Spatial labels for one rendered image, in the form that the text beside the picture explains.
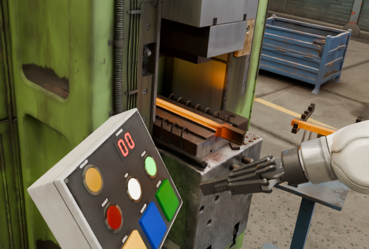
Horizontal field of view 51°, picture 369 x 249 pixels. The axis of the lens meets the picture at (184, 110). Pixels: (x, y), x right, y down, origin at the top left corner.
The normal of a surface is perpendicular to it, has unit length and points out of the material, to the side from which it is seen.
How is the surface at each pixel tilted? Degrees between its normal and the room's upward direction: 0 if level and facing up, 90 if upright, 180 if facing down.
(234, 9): 90
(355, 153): 74
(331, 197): 0
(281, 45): 89
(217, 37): 90
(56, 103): 89
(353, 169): 69
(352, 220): 0
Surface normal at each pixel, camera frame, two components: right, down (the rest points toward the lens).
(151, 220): 0.87, -0.30
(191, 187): -0.65, 0.25
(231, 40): 0.75, 0.32
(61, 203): -0.27, 0.36
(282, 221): 0.08, -0.91
